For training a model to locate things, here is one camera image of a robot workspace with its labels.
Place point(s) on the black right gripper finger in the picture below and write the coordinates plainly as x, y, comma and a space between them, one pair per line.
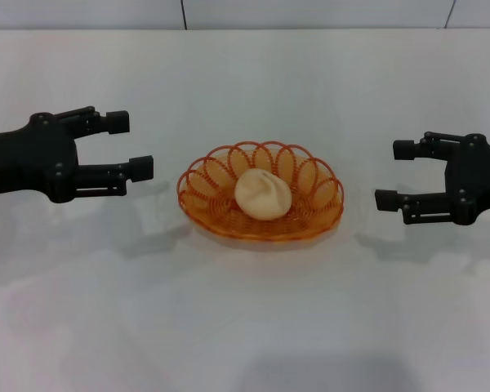
388, 200
404, 149

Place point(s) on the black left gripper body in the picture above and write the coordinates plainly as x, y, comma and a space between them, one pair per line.
28, 159

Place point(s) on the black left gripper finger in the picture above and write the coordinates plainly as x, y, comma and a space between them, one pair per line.
116, 122
141, 168

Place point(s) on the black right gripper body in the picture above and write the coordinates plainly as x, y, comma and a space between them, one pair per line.
479, 179

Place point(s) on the orange plastic woven basket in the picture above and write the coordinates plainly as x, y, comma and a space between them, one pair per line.
302, 218

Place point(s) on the beige steamed bun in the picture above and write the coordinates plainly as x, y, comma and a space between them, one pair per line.
261, 196

